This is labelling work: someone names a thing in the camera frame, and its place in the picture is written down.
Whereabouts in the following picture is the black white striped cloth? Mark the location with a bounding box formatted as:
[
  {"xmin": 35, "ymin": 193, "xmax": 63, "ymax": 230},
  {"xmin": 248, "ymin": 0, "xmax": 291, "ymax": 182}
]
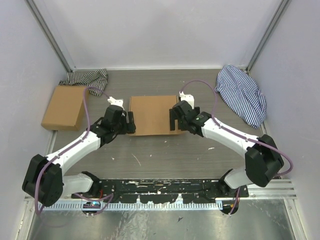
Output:
[{"xmin": 58, "ymin": 68, "xmax": 109, "ymax": 97}]

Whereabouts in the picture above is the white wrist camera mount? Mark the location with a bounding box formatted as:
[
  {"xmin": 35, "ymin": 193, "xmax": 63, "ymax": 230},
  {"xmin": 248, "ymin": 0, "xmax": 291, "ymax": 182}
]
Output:
[
  {"xmin": 107, "ymin": 96, "xmax": 125, "ymax": 110},
  {"xmin": 179, "ymin": 91, "xmax": 195, "ymax": 109}
]

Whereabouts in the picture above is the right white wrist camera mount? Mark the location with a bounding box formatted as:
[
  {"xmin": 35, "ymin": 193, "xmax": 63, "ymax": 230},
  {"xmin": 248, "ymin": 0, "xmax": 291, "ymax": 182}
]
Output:
[{"xmin": 179, "ymin": 91, "xmax": 195, "ymax": 109}]

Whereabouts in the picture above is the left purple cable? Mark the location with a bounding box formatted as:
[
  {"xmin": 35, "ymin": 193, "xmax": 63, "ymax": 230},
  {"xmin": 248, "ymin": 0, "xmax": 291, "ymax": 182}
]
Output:
[{"xmin": 33, "ymin": 86, "xmax": 113, "ymax": 218}]

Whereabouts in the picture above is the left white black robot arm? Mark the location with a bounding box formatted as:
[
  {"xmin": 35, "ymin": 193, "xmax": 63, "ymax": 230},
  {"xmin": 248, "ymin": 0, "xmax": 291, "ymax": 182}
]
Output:
[{"xmin": 22, "ymin": 104, "xmax": 136, "ymax": 207}]

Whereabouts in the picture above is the folded brown cardboard box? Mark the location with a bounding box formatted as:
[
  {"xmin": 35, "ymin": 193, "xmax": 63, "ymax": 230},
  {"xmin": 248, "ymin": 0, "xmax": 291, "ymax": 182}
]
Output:
[{"xmin": 41, "ymin": 85, "xmax": 89, "ymax": 131}]

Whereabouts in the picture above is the right aluminium frame post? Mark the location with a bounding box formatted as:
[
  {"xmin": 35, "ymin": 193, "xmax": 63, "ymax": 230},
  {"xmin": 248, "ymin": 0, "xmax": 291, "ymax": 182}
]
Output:
[{"xmin": 245, "ymin": 0, "xmax": 292, "ymax": 73}]

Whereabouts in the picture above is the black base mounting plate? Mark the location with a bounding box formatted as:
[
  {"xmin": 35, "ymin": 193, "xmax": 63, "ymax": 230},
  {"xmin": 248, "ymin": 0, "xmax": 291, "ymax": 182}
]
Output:
[{"xmin": 78, "ymin": 178, "xmax": 249, "ymax": 204}]

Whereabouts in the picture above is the aluminium rail with cable duct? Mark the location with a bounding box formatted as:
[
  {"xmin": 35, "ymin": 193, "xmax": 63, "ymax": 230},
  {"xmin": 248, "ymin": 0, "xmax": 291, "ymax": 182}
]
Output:
[{"xmin": 39, "ymin": 179, "xmax": 297, "ymax": 215}]

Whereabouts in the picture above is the aluminium frame post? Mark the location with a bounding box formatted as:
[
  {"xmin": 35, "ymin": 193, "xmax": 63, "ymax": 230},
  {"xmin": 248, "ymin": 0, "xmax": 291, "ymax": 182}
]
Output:
[
  {"xmin": 245, "ymin": 0, "xmax": 292, "ymax": 73},
  {"xmin": 25, "ymin": 0, "xmax": 77, "ymax": 73}
]

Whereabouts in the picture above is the left aluminium frame post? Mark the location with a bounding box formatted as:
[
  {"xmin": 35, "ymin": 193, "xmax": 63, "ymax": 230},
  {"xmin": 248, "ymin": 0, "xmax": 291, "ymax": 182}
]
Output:
[{"xmin": 25, "ymin": 0, "xmax": 77, "ymax": 73}]

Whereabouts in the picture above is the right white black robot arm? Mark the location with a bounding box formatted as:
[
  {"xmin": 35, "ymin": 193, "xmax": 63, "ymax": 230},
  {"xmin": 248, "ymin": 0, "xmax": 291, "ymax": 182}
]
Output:
[{"xmin": 169, "ymin": 100, "xmax": 284, "ymax": 198}]

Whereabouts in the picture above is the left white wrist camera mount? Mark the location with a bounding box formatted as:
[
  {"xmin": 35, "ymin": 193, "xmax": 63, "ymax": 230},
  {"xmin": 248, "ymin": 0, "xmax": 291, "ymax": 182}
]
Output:
[{"xmin": 107, "ymin": 96, "xmax": 125, "ymax": 110}]

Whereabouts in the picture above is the brown cardboard box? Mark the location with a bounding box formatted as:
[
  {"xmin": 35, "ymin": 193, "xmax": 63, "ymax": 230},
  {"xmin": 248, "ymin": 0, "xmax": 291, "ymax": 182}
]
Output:
[
  {"xmin": 129, "ymin": 95, "xmax": 184, "ymax": 137},
  {"xmin": 41, "ymin": 85, "xmax": 89, "ymax": 131}
]

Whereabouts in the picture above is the blue white striped cloth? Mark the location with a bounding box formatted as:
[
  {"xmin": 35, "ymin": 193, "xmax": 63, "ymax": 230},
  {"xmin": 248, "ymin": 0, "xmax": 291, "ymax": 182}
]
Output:
[{"xmin": 215, "ymin": 65, "xmax": 267, "ymax": 129}]

